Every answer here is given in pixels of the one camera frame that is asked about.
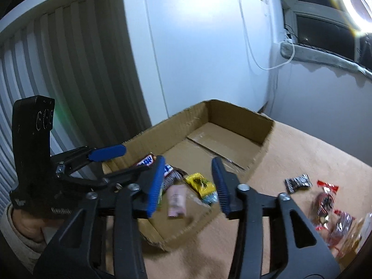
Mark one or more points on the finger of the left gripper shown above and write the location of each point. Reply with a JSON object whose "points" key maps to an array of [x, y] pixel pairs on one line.
{"points": [[107, 153], [125, 175]]}

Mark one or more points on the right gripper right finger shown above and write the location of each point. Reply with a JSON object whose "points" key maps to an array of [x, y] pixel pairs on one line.
{"points": [[275, 239]]}

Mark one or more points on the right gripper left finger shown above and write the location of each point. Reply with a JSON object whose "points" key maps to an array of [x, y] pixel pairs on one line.
{"points": [[77, 248]]}

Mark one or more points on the snickers bar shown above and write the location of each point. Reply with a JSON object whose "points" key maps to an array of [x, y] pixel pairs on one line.
{"points": [[149, 160]]}

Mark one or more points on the pink white snack bar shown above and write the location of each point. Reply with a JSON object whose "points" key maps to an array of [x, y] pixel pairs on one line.
{"points": [[177, 196]]}

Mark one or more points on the sliced bread loaf bag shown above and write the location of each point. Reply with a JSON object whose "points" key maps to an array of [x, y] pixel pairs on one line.
{"points": [[354, 241]]}

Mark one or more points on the yellow snack packet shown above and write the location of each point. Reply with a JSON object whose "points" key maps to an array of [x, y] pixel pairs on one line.
{"points": [[203, 187]]}

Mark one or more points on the teal snack packet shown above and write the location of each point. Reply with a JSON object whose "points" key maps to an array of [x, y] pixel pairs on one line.
{"points": [[173, 178]]}

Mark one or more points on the person left hand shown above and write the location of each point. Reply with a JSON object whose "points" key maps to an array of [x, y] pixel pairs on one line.
{"points": [[32, 227]]}

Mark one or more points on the clear red snack packet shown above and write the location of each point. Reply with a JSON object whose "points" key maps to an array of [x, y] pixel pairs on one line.
{"points": [[334, 227]]}

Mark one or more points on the red black snack packet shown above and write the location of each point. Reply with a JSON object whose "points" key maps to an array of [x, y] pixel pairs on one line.
{"points": [[323, 204]]}

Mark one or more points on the brown cardboard box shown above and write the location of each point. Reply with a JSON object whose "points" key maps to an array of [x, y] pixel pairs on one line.
{"points": [[189, 141]]}

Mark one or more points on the black white candy wrapper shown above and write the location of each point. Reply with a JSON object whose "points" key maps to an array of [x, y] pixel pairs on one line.
{"points": [[298, 183]]}

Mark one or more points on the white refrigerator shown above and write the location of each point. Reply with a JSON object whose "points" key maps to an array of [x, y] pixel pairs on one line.
{"points": [[188, 51]]}

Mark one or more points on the grey window sill cover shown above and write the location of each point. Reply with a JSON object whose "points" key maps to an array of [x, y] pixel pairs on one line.
{"points": [[304, 54]]}

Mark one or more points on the bright ring light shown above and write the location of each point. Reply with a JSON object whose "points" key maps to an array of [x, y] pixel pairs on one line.
{"points": [[357, 14]]}

